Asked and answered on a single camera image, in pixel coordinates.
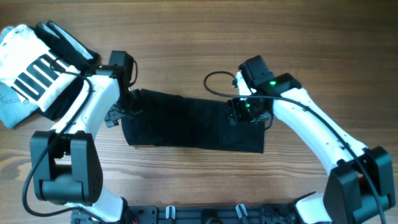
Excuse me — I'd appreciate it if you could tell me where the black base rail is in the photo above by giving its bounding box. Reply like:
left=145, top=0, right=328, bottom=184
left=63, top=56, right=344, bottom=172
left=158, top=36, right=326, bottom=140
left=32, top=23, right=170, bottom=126
left=70, top=203, right=299, bottom=224

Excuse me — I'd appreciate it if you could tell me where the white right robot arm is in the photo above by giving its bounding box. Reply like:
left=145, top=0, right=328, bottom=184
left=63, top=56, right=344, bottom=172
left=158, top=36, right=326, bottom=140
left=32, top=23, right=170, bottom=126
left=228, top=55, right=396, bottom=223

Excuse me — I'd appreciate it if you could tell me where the black polo shirt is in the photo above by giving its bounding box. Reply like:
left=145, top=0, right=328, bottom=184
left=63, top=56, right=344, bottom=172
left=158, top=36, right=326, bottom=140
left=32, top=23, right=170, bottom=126
left=121, top=89, right=265, bottom=154

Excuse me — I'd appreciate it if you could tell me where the folded black shirt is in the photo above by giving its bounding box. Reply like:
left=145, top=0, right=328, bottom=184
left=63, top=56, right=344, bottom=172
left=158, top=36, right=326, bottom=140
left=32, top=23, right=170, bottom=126
left=34, top=21, right=99, bottom=121

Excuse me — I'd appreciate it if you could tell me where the folded grey shirt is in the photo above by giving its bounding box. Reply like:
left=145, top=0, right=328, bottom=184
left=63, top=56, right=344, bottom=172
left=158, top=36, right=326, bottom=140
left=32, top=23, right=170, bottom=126
left=1, top=83, right=38, bottom=129

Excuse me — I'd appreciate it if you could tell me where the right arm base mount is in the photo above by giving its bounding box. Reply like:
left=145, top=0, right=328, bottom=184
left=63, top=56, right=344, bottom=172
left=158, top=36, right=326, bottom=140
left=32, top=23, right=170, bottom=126
left=292, top=192, right=333, bottom=224

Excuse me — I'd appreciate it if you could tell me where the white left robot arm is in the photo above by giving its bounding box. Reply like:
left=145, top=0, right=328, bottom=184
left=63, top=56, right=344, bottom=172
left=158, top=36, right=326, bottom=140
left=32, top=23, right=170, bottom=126
left=22, top=50, right=142, bottom=223

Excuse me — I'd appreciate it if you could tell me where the folded white striped shirt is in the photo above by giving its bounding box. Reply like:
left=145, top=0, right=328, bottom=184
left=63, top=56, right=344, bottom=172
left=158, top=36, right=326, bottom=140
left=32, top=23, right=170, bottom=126
left=1, top=24, right=80, bottom=111

